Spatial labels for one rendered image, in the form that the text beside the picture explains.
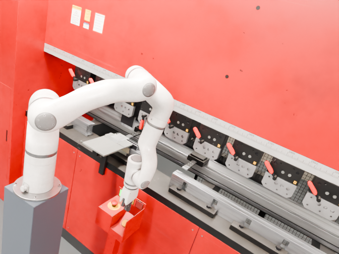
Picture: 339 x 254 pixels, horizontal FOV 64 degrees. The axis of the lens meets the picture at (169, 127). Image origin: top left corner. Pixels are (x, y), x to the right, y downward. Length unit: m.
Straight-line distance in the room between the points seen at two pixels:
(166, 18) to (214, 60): 0.36
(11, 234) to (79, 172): 0.73
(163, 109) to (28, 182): 0.63
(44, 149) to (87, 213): 1.05
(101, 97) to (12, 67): 1.22
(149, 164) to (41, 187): 0.46
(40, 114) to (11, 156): 1.49
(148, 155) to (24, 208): 0.55
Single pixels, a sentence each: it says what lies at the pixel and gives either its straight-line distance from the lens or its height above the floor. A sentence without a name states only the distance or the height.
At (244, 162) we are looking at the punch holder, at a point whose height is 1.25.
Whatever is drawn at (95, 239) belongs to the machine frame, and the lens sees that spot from 2.18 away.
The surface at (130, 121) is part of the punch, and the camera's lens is 1.77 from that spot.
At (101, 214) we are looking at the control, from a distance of 1.60.
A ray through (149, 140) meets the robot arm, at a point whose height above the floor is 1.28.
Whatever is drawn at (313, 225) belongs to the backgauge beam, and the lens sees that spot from 1.81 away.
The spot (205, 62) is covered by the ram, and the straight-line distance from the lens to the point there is 1.43.
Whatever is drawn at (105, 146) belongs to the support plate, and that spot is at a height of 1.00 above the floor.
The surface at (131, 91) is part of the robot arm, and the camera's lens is 1.06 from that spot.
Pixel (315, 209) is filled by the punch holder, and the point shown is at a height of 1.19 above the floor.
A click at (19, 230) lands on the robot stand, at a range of 1.38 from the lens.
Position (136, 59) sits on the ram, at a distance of 1.65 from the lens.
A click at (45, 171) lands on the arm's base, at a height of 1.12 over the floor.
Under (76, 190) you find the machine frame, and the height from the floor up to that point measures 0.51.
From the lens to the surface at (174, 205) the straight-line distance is 1.58.
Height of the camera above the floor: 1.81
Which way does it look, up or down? 21 degrees down
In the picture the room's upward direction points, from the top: 16 degrees clockwise
